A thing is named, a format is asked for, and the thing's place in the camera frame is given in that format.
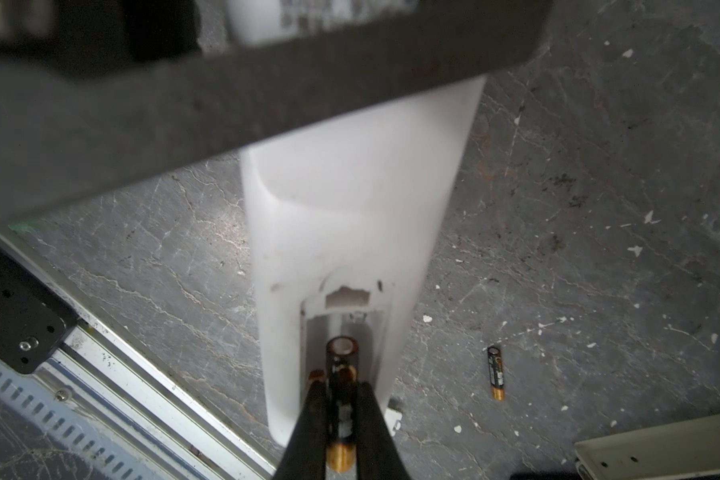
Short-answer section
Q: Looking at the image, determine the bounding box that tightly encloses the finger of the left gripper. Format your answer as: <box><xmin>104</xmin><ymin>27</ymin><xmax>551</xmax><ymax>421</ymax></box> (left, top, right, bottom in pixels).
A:
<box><xmin>0</xmin><ymin>1</ymin><xmax>552</xmax><ymax>225</ymax></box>

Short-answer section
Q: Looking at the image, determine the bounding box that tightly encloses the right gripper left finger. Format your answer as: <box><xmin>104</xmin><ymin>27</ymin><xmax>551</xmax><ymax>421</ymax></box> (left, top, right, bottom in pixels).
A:
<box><xmin>272</xmin><ymin>381</ymin><xmax>328</xmax><ymax>480</ymax></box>

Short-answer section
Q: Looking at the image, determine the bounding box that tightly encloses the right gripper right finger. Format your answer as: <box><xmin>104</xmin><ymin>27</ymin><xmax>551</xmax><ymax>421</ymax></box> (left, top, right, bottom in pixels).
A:
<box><xmin>354</xmin><ymin>382</ymin><xmax>411</xmax><ymax>480</ymax></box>

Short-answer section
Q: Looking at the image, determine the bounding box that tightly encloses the AAA battery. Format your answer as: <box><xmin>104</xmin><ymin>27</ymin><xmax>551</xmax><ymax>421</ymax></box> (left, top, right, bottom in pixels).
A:
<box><xmin>326</xmin><ymin>336</ymin><xmax>359</xmax><ymax>473</ymax></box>

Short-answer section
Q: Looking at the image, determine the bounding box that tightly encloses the AAA battery one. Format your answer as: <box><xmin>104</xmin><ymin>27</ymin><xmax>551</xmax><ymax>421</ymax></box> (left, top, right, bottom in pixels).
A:
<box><xmin>487</xmin><ymin>346</ymin><xmax>505</xmax><ymax>401</ymax></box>

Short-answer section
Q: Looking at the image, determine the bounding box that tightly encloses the white remote control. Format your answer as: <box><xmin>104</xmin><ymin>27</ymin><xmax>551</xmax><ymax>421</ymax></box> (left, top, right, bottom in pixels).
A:
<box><xmin>224</xmin><ymin>0</ymin><xmax>487</xmax><ymax>448</ymax></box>

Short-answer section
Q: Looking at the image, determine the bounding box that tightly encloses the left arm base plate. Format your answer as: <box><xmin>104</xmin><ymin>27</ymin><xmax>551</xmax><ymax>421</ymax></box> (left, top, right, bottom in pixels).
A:
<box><xmin>0</xmin><ymin>249</ymin><xmax>79</xmax><ymax>375</ymax></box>

